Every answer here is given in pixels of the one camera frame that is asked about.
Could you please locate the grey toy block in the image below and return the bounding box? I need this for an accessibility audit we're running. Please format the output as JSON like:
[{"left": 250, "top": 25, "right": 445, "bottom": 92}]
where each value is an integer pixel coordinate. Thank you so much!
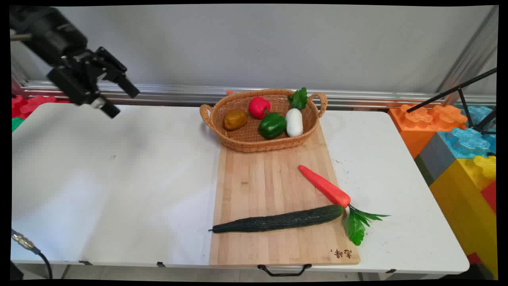
[{"left": 414, "top": 133, "right": 457, "bottom": 186}]

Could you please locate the orange toy block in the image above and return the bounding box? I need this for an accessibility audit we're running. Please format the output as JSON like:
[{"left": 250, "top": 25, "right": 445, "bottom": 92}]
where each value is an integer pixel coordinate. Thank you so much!
[{"left": 388, "top": 104, "right": 469, "bottom": 159}]

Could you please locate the white radish with green leaves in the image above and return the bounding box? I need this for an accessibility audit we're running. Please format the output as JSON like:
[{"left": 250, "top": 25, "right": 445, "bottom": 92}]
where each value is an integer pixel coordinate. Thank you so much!
[{"left": 286, "top": 87, "right": 309, "bottom": 138}]

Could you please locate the red toy block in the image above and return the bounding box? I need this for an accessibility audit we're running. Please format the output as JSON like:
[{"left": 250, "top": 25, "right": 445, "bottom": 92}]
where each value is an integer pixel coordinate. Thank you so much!
[{"left": 480, "top": 181, "right": 497, "bottom": 215}]

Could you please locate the aluminium rail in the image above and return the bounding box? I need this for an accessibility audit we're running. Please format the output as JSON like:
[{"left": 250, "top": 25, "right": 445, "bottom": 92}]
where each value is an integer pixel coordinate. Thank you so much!
[{"left": 20, "top": 81, "right": 496, "bottom": 110}]

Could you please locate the black table handle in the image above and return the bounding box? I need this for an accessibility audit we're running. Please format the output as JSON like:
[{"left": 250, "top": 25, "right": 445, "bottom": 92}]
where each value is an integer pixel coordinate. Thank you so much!
[{"left": 257, "top": 264, "right": 312, "bottom": 277}]

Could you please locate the red bell pepper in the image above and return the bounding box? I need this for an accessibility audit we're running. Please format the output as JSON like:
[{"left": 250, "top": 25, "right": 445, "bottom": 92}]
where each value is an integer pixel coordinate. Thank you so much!
[{"left": 248, "top": 97, "right": 271, "bottom": 120}]

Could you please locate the yellow toy block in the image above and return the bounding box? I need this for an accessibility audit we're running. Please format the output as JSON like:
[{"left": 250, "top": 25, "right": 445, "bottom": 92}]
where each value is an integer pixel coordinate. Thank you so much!
[{"left": 429, "top": 155, "right": 498, "bottom": 279}]

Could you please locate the wooden cutting board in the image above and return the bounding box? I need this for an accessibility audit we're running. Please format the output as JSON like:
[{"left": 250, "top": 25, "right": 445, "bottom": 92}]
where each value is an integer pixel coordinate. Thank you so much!
[{"left": 209, "top": 119, "right": 361, "bottom": 267}]

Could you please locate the green bell pepper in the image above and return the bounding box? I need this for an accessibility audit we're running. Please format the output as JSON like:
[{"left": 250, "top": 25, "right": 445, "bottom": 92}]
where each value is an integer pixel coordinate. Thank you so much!
[{"left": 258, "top": 112, "right": 287, "bottom": 139}]

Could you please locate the black cable with metal connector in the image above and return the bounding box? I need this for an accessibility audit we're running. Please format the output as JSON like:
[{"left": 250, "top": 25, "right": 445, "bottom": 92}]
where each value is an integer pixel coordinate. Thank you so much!
[{"left": 11, "top": 230, "right": 53, "bottom": 280}]

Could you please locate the red foam block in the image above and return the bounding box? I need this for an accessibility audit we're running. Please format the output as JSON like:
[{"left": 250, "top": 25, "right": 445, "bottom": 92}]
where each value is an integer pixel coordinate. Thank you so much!
[{"left": 12, "top": 95, "right": 70, "bottom": 120}]

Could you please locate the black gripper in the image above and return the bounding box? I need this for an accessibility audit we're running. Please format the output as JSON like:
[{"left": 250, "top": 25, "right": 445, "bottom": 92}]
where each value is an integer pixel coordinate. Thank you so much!
[{"left": 10, "top": 6, "right": 140, "bottom": 119}]

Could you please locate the dark green cucumber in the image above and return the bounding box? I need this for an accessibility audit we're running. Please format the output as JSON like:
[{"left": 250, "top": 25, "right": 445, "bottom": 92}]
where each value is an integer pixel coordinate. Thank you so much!
[{"left": 208, "top": 205, "right": 345, "bottom": 234}]

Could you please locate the woven wicker basket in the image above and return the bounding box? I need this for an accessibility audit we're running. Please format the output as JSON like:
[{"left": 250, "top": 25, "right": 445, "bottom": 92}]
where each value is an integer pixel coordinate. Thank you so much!
[{"left": 200, "top": 89, "right": 328, "bottom": 153}]

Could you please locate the blue toy block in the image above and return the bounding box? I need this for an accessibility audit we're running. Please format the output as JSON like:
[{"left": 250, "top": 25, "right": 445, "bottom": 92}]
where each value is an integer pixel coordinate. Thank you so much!
[{"left": 437, "top": 105, "right": 496, "bottom": 159}]

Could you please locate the brown potato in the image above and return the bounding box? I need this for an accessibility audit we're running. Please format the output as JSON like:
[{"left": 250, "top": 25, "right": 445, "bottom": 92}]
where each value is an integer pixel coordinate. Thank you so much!
[{"left": 223, "top": 109, "right": 248, "bottom": 131}]

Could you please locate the black tripod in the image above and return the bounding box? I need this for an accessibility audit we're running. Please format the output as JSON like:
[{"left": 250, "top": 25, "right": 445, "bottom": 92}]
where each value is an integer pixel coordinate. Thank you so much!
[{"left": 406, "top": 68, "right": 497, "bottom": 135}]

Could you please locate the orange carrot with green leaves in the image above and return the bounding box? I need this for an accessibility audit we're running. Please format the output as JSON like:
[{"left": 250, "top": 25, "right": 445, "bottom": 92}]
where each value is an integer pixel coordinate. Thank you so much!
[{"left": 298, "top": 165, "right": 390, "bottom": 246}]

